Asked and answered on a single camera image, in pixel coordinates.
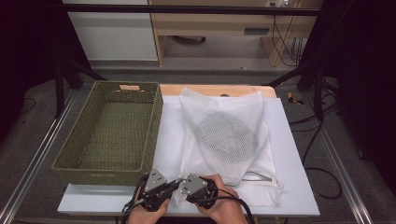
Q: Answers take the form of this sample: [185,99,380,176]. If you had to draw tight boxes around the thin black floor cable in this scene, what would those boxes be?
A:
[17,97,37,117]

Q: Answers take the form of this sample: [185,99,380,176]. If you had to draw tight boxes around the white mesh laundry bag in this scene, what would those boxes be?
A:
[172,88,285,208]

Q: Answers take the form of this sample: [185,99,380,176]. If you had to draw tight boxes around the white power strip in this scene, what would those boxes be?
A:
[264,0,291,8]

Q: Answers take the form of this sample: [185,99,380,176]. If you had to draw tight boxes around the hanging black cables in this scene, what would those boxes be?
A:
[271,14,308,68]

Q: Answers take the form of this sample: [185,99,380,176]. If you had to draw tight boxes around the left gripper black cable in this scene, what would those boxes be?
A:
[120,174,149,224]

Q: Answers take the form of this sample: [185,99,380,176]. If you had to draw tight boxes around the white board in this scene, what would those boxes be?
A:
[57,94,321,217]

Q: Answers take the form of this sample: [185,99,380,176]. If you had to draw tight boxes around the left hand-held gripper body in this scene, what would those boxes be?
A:
[136,167,176,213]

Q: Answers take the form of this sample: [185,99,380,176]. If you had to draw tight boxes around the black metal stand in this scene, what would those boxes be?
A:
[53,58,107,119]
[262,60,325,121]

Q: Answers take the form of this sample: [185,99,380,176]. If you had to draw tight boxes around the person's right hand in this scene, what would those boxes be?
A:
[198,174,248,224]

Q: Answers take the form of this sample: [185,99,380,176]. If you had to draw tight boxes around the green woven basket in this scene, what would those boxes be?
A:
[51,80,164,187]

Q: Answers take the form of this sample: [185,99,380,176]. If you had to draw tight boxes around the white cabinet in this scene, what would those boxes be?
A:
[62,0,159,62]

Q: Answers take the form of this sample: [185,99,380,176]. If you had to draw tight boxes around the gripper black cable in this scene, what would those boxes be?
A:
[120,174,149,224]
[199,193,257,224]

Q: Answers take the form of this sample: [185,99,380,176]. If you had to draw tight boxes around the light wooden desk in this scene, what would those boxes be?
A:
[148,0,323,68]

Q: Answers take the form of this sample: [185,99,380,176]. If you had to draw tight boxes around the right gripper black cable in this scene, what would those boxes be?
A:
[199,193,257,224]

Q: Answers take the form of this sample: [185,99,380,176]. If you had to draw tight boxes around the black curtain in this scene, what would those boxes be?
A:
[298,0,396,197]
[0,0,92,141]

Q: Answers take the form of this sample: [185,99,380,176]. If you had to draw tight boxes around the aluminium rail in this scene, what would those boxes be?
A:
[300,92,375,224]
[0,91,78,224]

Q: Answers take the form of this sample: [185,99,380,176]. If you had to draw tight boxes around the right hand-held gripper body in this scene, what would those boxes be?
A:
[181,174,219,210]

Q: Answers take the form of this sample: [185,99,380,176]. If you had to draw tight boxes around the dark chair base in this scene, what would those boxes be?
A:
[172,35,207,45]

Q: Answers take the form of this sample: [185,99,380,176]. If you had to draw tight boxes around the person's left hand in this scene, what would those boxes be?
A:
[125,198,171,224]

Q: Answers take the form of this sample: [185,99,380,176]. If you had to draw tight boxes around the black horizontal bar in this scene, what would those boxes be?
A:
[64,4,337,17]

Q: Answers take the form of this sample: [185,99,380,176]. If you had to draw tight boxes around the light blue denim jeans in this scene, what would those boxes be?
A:
[193,111,260,166]

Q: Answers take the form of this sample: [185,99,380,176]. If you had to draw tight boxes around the yellow and black tool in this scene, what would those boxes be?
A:
[287,91,305,105]

